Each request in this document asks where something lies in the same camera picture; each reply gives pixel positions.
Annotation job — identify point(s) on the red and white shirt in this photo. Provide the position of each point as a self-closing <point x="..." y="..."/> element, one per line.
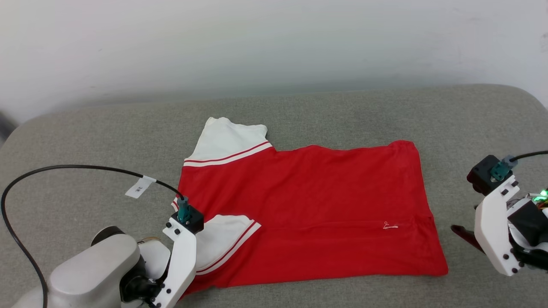
<point x="321" y="201"/>

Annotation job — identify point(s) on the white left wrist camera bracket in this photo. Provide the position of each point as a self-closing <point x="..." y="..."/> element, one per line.
<point x="182" y="261"/>

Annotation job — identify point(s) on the grey metal pole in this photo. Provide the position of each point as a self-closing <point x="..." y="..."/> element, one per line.
<point x="5" y="126"/>

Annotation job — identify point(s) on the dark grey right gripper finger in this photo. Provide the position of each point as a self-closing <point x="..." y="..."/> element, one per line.
<point x="466" y="235"/>

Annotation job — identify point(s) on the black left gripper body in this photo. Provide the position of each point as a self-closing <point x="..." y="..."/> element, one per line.
<point x="141" y="288"/>

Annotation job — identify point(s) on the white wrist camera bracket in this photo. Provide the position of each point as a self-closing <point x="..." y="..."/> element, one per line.
<point x="492" y="226"/>
<point x="182" y="261"/>

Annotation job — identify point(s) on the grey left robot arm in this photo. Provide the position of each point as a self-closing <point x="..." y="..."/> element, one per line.
<point x="90" y="273"/>

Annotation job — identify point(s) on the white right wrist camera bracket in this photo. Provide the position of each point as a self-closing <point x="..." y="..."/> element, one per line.
<point x="492" y="226"/>

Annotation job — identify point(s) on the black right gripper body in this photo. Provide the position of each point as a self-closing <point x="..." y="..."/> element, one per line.
<point x="531" y="222"/>

